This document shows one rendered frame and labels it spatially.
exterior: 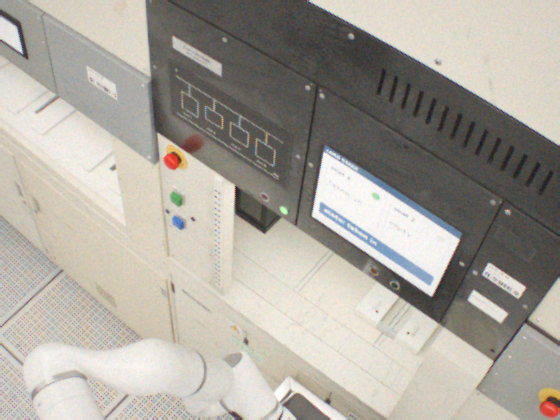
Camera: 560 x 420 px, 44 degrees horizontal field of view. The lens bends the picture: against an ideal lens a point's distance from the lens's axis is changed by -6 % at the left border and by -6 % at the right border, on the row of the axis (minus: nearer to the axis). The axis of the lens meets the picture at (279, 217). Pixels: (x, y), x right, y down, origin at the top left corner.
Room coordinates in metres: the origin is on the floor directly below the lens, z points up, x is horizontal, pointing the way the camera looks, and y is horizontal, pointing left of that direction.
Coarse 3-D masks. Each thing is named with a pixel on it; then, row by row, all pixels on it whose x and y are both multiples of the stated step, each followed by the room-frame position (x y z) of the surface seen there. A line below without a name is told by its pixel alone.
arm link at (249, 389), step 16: (240, 352) 0.62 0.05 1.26; (240, 368) 0.58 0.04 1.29; (256, 368) 0.60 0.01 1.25; (240, 384) 0.55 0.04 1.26; (256, 384) 0.56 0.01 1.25; (224, 400) 0.53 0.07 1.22; (240, 400) 0.53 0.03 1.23; (256, 400) 0.54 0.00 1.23; (272, 400) 0.55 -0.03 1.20; (256, 416) 0.51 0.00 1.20
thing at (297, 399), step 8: (296, 392) 0.65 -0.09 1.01; (288, 400) 0.63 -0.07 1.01; (296, 400) 0.63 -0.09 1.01; (304, 400) 0.63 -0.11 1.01; (288, 408) 0.61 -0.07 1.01; (296, 408) 0.61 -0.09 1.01; (304, 408) 0.61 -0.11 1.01; (312, 408) 0.61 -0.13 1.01; (296, 416) 0.59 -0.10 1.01; (304, 416) 0.59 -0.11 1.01; (312, 416) 0.59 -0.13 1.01; (320, 416) 0.60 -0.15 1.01
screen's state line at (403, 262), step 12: (324, 204) 0.82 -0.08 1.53; (336, 216) 0.81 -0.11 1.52; (348, 228) 0.79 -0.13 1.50; (360, 228) 0.78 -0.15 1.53; (372, 240) 0.76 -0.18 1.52; (384, 252) 0.75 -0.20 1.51; (396, 252) 0.73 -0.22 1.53; (408, 264) 0.72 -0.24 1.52; (420, 276) 0.70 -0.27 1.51; (432, 276) 0.69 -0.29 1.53
